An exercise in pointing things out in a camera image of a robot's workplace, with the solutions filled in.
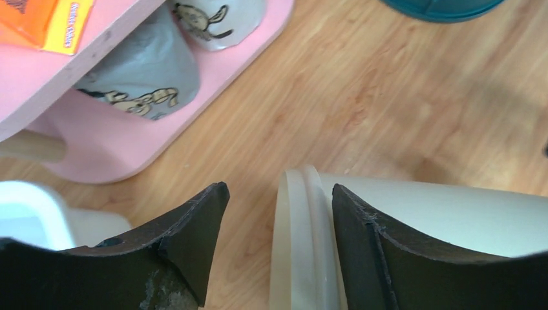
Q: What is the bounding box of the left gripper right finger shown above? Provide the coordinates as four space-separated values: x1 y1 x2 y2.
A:
332 184 547 309

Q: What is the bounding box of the white square plastic bin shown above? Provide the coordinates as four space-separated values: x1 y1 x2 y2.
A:
1 180 132 251

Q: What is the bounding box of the beige round bucket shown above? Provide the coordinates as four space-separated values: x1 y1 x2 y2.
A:
269 165 547 309

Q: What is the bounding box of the orange snack box right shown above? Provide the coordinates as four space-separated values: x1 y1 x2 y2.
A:
1 0 94 56

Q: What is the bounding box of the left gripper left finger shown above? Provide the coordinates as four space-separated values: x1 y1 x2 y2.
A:
1 182 230 309

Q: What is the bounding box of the teal plastic bucket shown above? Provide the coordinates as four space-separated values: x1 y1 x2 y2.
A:
382 0 503 23

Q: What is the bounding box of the grey cartoon cup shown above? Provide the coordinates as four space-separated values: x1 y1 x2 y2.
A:
74 4 200 121
168 0 267 51

